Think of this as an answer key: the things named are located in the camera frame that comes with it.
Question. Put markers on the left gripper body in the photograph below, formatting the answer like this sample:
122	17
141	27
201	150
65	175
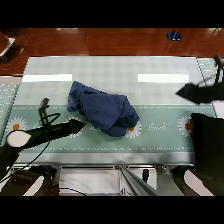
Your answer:
63	128

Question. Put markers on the blue shirt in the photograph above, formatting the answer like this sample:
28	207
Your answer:
103	110

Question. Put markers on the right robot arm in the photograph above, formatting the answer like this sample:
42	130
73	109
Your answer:
208	150

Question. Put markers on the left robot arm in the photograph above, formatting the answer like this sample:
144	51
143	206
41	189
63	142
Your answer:
20	141

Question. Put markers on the blue round object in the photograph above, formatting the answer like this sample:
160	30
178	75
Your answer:
174	35

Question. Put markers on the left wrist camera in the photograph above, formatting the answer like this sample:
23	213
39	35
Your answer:
43	107

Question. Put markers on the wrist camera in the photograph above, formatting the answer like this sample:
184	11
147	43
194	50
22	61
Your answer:
43	107
218	66

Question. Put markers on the silver frame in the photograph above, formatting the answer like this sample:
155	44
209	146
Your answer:
139	186

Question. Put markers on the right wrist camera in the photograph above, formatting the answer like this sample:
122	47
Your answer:
218	66

